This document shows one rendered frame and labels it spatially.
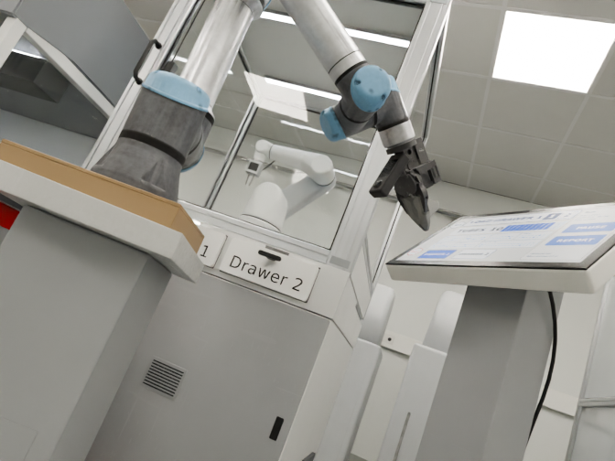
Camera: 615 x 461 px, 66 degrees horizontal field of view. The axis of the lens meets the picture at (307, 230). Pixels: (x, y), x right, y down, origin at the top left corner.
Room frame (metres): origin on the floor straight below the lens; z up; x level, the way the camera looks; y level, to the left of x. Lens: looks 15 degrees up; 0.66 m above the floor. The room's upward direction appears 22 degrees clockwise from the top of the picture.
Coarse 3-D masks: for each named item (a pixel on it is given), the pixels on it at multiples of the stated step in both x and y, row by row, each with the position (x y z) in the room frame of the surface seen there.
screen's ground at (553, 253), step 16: (592, 208) 0.92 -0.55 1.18; (608, 208) 0.88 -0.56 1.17; (464, 224) 1.19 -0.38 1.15; (496, 224) 1.08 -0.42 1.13; (512, 224) 1.04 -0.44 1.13; (432, 240) 1.19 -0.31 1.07; (544, 240) 0.88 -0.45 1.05; (416, 256) 1.13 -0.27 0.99; (448, 256) 1.03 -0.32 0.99; (496, 256) 0.92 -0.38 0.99; (512, 256) 0.88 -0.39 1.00; (528, 256) 0.85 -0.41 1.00; (544, 256) 0.82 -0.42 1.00; (560, 256) 0.79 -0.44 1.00; (576, 256) 0.77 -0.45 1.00
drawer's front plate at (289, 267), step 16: (240, 240) 1.45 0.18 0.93; (224, 256) 1.46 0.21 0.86; (240, 256) 1.45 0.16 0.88; (256, 256) 1.43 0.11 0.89; (288, 256) 1.41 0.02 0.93; (224, 272) 1.46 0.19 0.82; (240, 272) 1.44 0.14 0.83; (256, 272) 1.43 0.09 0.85; (272, 272) 1.42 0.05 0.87; (288, 272) 1.40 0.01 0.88; (304, 272) 1.39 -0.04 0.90; (272, 288) 1.41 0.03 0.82; (288, 288) 1.40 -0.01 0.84; (304, 288) 1.39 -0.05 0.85
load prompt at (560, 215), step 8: (504, 216) 1.11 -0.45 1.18; (512, 216) 1.09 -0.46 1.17; (520, 216) 1.06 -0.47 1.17; (528, 216) 1.04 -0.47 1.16; (536, 216) 1.02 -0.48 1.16; (544, 216) 1.00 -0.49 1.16; (552, 216) 0.98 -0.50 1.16; (560, 216) 0.95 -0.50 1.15; (568, 216) 0.94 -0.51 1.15; (472, 224) 1.16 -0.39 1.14; (480, 224) 1.13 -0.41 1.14; (488, 224) 1.11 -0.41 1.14
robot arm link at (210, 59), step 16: (224, 0) 0.88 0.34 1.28; (240, 0) 0.88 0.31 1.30; (256, 0) 0.88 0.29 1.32; (208, 16) 0.90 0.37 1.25; (224, 16) 0.88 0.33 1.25; (240, 16) 0.89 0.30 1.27; (256, 16) 0.93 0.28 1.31; (208, 32) 0.88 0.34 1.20; (224, 32) 0.88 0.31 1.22; (240, 32) 0.90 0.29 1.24; (208, 48) 0.88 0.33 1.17; (224, 48) 0.89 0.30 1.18; (192, 64) 0.89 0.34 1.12; (208, 64) 0.88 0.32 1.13; (224, 64) 0.90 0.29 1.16; (192, 80) 0.88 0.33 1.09; (208, 80) 0.89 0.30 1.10; (208, 112) 0.90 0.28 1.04; (208, 128) 0.92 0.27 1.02; (192, 160) 0.93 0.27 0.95
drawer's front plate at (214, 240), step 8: (208, 232) 1.48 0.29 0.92; (216, 232) 1.47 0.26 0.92; (208, 240) 1.48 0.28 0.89; (216, 240) 1.47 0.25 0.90; (224, 240) 1.48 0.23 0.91; (200, 248) 1.48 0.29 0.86; (208, 248) 1.47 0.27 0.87; (216, 248) 1.47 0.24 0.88; (200, 256) 1.48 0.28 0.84; (208, 256) 1.47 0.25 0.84; (216, 256) 1.47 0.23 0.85; (208, 264) 1.47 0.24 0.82
